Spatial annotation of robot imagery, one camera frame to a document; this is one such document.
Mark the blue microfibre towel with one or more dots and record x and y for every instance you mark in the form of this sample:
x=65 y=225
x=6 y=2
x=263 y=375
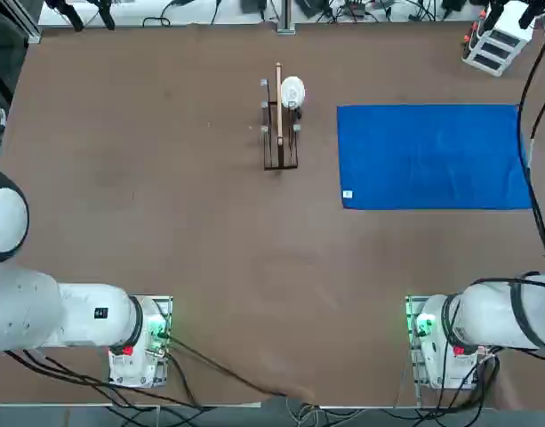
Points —
x=432 y=155

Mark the white smiley face cup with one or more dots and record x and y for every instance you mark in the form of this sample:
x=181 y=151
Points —
x=292 y=92

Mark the aluminium corner rail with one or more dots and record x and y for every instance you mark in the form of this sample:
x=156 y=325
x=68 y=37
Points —
x=27 y=26

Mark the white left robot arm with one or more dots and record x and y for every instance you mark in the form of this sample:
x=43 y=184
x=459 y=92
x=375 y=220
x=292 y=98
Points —
x=76 y=311

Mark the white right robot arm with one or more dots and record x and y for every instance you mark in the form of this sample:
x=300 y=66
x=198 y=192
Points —
x=490 y=320

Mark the aluminium frame post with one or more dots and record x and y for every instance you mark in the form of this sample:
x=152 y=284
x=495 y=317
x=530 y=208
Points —
x=285 y=18

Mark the white stacked drawer box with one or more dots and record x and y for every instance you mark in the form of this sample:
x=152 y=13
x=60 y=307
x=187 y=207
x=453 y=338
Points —
x=512 y=33

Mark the black device with red ports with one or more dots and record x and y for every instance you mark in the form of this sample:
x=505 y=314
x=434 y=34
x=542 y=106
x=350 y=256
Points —
x=356 y=6

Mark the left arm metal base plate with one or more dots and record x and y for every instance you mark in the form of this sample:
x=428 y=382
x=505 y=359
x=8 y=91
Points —
x=163 y=303

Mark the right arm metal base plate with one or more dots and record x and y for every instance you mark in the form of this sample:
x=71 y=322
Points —
x=414 y=369

